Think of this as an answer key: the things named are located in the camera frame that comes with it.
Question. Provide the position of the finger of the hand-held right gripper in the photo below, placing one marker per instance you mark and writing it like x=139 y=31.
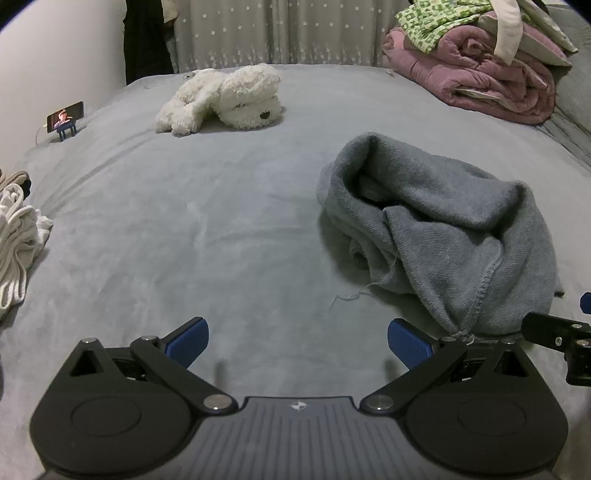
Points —
x=551 y=326
x=586 y=303

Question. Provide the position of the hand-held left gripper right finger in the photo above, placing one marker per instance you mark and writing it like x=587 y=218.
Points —
x=408 y=344

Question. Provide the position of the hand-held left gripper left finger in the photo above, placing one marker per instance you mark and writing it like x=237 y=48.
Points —
x=187 y=341

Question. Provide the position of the grey knit sweater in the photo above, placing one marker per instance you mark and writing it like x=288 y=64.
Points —
x=438 y=230

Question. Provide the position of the white clothes pile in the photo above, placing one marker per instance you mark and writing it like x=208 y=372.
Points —
x=16 y=240

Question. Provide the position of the grey bed sheet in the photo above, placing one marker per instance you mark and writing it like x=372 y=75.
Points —
x=184 y=230

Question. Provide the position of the grey quilted blanket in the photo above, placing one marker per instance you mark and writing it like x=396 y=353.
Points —
x=572 y=92

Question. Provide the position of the beige garment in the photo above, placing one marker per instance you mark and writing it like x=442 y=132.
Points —
x=14 y=177

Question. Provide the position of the blue phone stand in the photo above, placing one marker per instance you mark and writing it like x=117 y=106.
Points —
x=66 y=131

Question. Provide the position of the pink folded quilt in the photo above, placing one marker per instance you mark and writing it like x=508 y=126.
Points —
x=485 y=81

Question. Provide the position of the white plush dog toy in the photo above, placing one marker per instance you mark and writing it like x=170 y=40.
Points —
x=231 y=97

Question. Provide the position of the smartphone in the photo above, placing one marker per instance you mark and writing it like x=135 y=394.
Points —
x=64 y=115

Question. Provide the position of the pale grey pillow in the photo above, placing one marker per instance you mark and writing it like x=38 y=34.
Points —
x=545 y=39

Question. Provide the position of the cream white garment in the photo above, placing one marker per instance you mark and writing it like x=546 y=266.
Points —
x=508 y=27

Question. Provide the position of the green patterned cloth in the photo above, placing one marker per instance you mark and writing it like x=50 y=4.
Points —
x=429 y=23

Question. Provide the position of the grey star curtain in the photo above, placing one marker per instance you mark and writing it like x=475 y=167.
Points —
x=286 y=32

